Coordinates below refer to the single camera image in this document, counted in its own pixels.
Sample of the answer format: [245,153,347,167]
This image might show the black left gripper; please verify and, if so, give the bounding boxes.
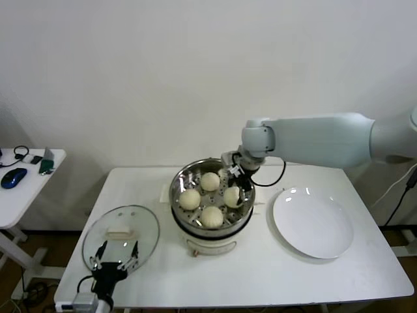
[89,240,140,303]

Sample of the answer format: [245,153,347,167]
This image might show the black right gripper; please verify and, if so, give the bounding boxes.
[227,162,255,207]

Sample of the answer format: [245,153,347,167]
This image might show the white steamed baozi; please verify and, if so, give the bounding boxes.
[178,189,202,211]
[199,206,225,230]
[223,187,244,209]
[199,171,220,192]

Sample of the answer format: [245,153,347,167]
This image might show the glass pot lid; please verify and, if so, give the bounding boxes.
[81,204,161,274]

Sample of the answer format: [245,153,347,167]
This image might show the blue computer mouse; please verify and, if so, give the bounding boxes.
[0,168,28,190]

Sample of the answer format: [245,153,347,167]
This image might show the stainless steel steamer basket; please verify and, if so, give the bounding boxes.
[169,158,257,239]

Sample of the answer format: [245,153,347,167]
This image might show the white electric cooking pot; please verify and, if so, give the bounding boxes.
[159,183,265,259]

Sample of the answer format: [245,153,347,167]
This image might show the white round plate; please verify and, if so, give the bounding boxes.
[266,186,355,261]

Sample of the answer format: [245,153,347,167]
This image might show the white side table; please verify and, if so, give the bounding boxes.
[0,149,67,288]

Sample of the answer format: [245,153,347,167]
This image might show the green and grey object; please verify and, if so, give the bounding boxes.
[38,146,57,177]

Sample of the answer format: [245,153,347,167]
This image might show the white stand base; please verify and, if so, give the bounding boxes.
[389,228,417,259]

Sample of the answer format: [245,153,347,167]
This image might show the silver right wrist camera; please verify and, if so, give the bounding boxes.
[220,149,244,167]

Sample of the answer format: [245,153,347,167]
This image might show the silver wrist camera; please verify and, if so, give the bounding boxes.
[54,291,100,310]
[220,149,244,167]

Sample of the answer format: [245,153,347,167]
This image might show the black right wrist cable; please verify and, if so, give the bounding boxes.
[252,158,287,187]

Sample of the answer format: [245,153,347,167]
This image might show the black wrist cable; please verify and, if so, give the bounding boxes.
[252,158,287,187]
[76,275,97,294]

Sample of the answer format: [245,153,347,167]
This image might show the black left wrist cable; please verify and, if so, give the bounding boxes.
[76,275,97,294]

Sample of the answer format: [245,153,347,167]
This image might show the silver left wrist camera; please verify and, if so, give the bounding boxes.
[54,291,100,310]

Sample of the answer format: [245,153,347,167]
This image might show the black floor cables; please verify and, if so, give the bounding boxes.
[11,270,61,309]

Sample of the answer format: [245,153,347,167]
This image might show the black headset with cable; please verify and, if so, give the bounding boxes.
[0,145,31,169]

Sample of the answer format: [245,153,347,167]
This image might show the white power cable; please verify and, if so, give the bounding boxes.
[372,162,417,209]

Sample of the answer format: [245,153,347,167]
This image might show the black power cable with plug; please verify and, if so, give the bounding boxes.
[385,169,417,228]

